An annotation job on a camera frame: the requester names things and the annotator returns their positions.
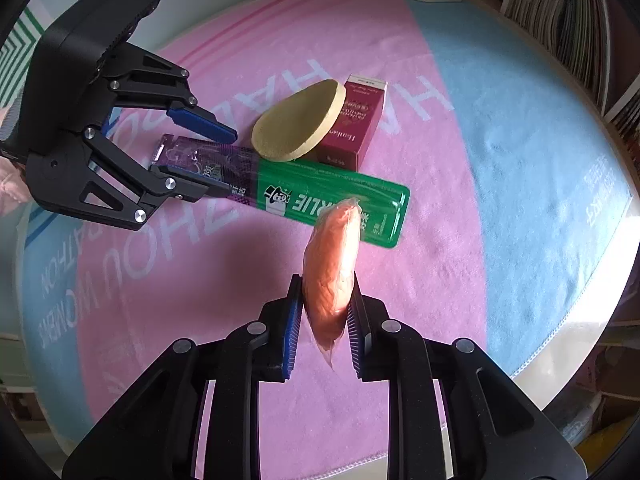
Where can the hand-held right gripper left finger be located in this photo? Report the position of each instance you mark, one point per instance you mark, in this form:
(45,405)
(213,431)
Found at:
(292,330)

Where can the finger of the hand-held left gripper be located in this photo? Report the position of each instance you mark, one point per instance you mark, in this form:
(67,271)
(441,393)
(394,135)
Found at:
(205,125)
(172,183)

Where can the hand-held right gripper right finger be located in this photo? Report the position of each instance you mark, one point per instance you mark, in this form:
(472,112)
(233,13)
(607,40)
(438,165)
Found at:
(356,335)

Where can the purple foil packet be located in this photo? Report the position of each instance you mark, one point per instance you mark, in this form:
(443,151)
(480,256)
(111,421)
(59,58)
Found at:
(220,160)

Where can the orange plastic packet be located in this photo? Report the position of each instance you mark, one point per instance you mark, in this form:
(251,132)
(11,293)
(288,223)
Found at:
(330,270)

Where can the yellow oval sponge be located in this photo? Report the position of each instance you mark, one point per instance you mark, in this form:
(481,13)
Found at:
(295,125)

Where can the green toothpaste box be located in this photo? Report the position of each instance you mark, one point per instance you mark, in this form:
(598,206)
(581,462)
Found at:
(385,200)

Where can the dark red carton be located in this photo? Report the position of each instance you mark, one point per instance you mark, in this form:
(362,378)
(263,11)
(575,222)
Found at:
(357,130)

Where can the pink blue printed blanket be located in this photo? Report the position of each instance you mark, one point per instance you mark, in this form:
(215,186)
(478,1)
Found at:
(450,160)

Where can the row of dark books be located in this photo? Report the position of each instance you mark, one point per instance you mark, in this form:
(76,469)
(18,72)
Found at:
(630,120)

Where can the row of grey magazines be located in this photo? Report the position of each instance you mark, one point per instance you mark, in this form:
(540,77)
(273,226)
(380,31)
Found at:
(550,5)

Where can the green striped wall poster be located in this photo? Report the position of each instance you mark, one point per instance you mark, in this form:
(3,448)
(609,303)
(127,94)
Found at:
(15,60)

